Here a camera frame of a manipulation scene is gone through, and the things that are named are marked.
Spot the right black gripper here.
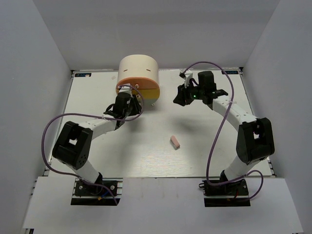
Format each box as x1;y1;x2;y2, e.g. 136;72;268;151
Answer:
174;79;206;106

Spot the yellow drawer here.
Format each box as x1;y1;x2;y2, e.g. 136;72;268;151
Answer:
139;89;160;99

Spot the orange drawer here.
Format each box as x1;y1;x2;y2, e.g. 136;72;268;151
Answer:
116;77;159;90

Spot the pink eraser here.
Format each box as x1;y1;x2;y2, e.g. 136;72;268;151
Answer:
170;136;180;150

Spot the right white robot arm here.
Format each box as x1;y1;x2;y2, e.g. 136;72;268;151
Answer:
173;71;275;195

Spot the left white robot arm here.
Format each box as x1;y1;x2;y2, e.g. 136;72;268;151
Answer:
52;92;142;195

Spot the cream round drawer organizer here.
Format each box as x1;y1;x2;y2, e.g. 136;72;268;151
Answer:
117;55;160;100

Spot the right blue label sticker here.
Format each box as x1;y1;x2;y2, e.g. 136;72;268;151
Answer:
225;70;239;75

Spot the blue label sticker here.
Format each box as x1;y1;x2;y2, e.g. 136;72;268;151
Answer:
225;70;239;75
75;73;92;78

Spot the left blue label sticker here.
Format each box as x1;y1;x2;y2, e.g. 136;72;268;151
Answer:
75;73;92;78

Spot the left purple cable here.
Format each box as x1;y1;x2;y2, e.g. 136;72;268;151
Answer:
41;84;145;205

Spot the purple cable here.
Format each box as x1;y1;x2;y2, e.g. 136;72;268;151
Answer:
41;84;145;205
182;61;264;200

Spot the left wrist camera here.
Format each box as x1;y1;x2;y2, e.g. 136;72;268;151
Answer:
117;84;132;96

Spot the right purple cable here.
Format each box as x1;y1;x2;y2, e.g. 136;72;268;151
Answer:
182;61;264;200

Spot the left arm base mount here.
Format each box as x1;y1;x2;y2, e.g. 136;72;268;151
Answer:
71;178;123;206

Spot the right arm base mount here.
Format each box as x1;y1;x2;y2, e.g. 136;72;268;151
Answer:
198;179;251;208

